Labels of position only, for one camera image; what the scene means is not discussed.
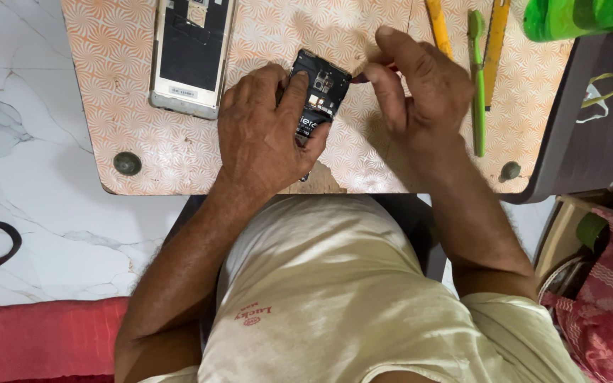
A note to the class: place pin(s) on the white phone back frame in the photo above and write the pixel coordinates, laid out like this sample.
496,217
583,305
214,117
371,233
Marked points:
192,53

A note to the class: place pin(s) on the red cushion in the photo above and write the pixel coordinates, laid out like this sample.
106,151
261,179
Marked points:
46,340

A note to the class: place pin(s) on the orange patterned small table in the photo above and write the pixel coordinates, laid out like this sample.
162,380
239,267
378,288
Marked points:
125,80

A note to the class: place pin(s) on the green plastic brush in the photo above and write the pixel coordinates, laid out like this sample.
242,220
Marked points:
478,106

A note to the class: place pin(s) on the dark round table bolt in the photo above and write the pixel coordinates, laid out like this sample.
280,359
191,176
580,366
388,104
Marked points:
511,171
127,163

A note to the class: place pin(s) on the black phone body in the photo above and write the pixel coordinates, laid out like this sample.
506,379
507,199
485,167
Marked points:
328,88

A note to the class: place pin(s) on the person's cream shirt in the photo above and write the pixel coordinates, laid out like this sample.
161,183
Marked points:
338,298

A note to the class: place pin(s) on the person's right hand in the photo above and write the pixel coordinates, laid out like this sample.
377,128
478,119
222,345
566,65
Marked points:
429,95

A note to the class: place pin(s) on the green plastic bottle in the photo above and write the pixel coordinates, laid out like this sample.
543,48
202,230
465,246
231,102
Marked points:
578,18

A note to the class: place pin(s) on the green tape roll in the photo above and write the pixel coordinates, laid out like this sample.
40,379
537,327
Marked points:
591,230

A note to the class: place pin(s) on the dark brown side table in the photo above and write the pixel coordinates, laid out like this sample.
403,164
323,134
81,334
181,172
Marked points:
588,154

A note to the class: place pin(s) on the beige basket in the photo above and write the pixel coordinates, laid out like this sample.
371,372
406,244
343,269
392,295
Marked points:
556,244

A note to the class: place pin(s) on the pink patterned cloth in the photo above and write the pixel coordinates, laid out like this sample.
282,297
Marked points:
604,308

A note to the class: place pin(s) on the red screwdriver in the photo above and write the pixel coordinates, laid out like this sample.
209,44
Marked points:
359,78

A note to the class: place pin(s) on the person's left hand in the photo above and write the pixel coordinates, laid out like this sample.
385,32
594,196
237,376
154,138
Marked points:
253,138

